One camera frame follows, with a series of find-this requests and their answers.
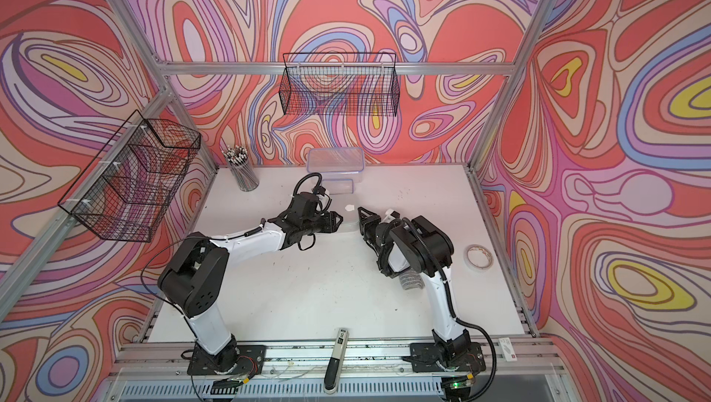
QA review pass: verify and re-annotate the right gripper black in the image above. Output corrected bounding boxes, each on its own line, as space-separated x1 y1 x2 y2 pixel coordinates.
358 207 385 259

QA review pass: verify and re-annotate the grey striped cloth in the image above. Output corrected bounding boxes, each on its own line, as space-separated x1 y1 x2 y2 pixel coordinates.
397 269 425 291

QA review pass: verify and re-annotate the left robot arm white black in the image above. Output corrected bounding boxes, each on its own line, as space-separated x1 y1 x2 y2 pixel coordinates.
157 191 344 374

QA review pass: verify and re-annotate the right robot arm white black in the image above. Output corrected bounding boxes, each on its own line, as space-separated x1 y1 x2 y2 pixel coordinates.
357 207 471 370

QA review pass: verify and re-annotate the small clear box blue lid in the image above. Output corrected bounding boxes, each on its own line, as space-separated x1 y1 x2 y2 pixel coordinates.
321 178 355 196

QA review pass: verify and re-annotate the large clear box blue lid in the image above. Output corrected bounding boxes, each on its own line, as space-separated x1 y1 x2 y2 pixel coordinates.
307 148 366 183

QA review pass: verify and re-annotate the mesh pen cup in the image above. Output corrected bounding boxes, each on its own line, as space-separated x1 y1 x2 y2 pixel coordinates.
223 146 259 192

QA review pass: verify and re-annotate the tape roll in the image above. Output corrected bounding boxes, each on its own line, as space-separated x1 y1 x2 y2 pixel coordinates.
464 245 494 272

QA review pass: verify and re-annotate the black white marker pen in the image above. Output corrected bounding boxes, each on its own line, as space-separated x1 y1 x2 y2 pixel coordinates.
323 328 349 395

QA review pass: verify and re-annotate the white red label tag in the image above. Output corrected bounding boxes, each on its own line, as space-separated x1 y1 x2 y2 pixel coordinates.
498 337 518 362

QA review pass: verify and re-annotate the black wire basket back wall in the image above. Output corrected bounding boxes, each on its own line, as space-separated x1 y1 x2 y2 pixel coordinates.
279 51 400 117

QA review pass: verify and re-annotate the black wire basket wall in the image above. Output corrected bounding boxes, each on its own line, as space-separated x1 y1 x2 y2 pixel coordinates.
57 111 201 243
279 51 400 117

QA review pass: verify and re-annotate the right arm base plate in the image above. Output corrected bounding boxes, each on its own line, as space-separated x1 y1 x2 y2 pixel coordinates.
407 342 488 375

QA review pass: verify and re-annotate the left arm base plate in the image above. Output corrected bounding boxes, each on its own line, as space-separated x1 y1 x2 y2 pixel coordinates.
187 344 267 377

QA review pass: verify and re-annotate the black wire basket left wall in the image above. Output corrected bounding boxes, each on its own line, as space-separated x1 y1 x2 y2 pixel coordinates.
57 111 201 243

